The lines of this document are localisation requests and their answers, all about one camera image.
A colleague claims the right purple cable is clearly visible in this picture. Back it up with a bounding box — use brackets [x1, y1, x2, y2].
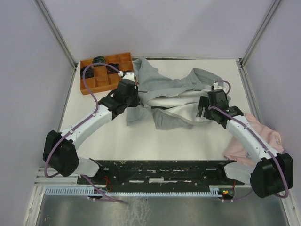
[209, 80, 290, 202]

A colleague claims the dark rolled sock middle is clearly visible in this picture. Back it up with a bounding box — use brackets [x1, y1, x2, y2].
[106, 63, 119, 74]

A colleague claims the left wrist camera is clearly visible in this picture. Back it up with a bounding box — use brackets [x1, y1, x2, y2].
[118, 71, 136, 83]

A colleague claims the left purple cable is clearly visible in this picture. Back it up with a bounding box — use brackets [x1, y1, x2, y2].
[44, 62, 123, 178]

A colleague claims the dark rolled sock left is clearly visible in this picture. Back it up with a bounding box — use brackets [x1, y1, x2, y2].
[80, 66, 94, 79]

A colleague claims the right aluminium frame post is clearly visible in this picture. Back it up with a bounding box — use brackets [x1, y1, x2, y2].
[239, 0, 283, 68]

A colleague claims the purple cable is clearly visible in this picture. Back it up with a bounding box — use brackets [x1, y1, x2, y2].
[209, 80, 290, 202]
[44, 62, 123, 178]

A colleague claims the left aluminium frame post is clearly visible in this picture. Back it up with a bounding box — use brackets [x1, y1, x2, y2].
[35, 0, 78, 69]

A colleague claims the aluminium front rail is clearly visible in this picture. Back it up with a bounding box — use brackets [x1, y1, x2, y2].
[32, 164, 290, 189]

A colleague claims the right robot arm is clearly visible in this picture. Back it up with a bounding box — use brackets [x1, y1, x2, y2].
[197, 89, 293, 199]

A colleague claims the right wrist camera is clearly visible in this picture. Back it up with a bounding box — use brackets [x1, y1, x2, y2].
[211, 82, 225, 90]

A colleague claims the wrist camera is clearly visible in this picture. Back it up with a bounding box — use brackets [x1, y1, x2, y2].
[211, 82, 225, 90]
[118, 71, 136, 83]

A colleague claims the dark rolled sock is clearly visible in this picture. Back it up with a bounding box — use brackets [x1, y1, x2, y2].
[92, 56, 105, 64]
[80, 66, 94, 79]
[106, 63, 119, 74]

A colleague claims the dark rolled sock top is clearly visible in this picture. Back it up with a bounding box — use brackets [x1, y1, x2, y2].
[92, 56, 105, 64]

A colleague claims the grey zip jacket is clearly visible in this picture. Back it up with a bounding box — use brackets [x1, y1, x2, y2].
[126, 58, 222, 130]

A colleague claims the wooden compartment tray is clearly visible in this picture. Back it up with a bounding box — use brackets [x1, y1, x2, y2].
[80, 52, 134, 93]

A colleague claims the light blue cable duct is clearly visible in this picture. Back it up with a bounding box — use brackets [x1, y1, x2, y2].
[44, 185, 224, 196]

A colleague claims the pink cloth bag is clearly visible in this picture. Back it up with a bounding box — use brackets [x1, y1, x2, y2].
[223, 113, 284, 166]

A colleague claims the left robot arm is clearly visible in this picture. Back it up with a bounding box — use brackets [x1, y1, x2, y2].
[43, 78, 139, 184]

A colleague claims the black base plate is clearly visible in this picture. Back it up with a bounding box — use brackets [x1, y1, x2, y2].
[91, 160, 243, 193]

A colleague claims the aluminium frame post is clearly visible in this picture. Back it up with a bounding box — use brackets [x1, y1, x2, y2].
[35, 0, 78, 69]
[239, 0, 283, 68]

